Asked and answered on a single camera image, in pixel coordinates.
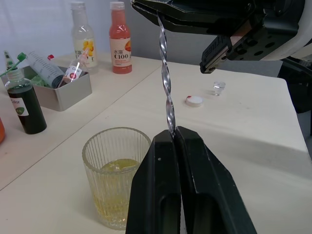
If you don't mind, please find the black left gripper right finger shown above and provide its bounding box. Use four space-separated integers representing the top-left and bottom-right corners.
175 126 258 234

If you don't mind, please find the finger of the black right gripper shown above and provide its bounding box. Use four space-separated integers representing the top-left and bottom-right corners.
158 11 252 38
130 0 254 13

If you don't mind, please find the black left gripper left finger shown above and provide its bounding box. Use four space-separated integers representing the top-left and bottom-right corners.
125 129 183 234

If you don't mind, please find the long twisted metal spoon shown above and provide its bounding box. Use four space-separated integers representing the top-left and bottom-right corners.
157 11 176 137

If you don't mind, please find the clear glass bottle stopper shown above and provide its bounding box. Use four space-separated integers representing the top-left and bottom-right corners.
212 81 226 97

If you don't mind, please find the white bottle cap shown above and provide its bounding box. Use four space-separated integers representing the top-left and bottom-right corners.
184 95 204 108

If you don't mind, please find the ribbed clear drinking glass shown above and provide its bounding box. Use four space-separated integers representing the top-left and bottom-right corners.
82 126 152 231

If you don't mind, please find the pink juice bottle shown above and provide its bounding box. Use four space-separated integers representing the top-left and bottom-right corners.
108 1 134 75

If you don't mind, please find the clear bottle yellow print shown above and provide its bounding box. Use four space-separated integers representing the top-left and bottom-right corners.
70 2 98 72

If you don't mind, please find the small red colouring bottle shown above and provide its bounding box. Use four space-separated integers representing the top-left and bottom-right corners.
56 47 90 86

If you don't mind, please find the dark green colouring bottle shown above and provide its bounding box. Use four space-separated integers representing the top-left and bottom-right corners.
0 50 48 135

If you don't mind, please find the grey metal tray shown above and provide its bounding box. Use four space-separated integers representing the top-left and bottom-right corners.
1 64 93 112

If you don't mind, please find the clear graduated tube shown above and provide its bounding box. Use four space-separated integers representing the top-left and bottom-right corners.
27 50 66 88

